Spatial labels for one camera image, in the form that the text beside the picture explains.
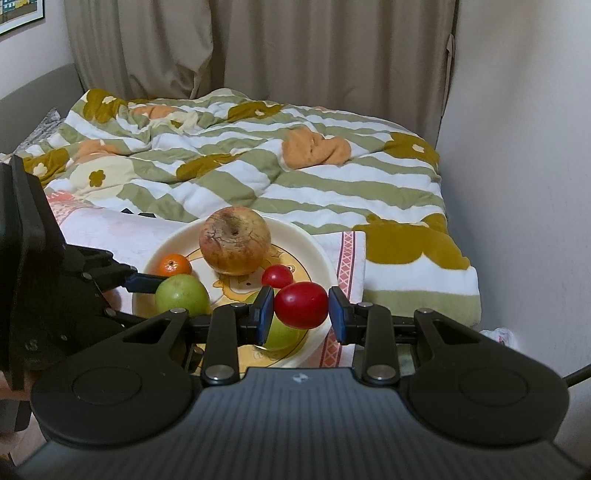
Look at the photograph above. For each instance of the green apple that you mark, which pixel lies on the green apple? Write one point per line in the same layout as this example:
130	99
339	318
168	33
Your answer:
282	337
182	296

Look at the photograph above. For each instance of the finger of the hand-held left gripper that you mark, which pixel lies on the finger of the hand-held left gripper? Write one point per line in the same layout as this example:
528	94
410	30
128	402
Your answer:
143	282
128	319

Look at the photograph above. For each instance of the small mandarin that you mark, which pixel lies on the small mandarin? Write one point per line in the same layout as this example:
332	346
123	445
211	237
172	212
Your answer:
174	266

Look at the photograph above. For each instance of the red cherry tomato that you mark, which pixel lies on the red cherry tomato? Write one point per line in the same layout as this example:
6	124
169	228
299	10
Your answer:
301	305

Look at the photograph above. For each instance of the orange-red cherry tomato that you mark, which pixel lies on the orange-red cherry tomato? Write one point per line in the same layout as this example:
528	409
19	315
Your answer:
277	276

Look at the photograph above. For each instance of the pink floral tablecloth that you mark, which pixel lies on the pink floral tablecloth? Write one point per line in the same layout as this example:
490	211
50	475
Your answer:
115	233

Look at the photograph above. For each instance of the beige curtain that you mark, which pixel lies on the beige curtain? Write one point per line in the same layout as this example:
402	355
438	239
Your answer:
277	50

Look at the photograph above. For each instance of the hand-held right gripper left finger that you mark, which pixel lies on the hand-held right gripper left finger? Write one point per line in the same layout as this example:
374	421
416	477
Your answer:
266	318

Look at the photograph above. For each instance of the cream cartoon print plate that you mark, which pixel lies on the cream cartoon print plate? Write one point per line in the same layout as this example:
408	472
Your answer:
300	244

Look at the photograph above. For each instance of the wall poster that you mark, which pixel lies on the wall poster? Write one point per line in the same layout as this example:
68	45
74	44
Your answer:
18	14

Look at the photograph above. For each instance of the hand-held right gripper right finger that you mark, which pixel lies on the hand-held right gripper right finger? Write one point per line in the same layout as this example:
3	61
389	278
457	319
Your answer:
336	319

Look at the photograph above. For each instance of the wrinkled reddish apple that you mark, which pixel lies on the wrinkled reddish apple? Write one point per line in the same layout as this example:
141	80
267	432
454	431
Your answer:
235	242

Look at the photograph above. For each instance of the grey headboard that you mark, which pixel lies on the grey headboard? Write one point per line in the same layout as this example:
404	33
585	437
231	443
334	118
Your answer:
41	87

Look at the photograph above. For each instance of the green striped floral blanket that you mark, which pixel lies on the green striped floral blanket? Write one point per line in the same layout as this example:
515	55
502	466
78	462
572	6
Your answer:
295	184

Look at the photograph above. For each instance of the white pink cloth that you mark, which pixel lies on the white pink cloth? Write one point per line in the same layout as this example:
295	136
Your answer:
501	336

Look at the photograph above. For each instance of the grey patterned cloth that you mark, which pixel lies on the grey patterned cloth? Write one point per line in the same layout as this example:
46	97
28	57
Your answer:
44	129

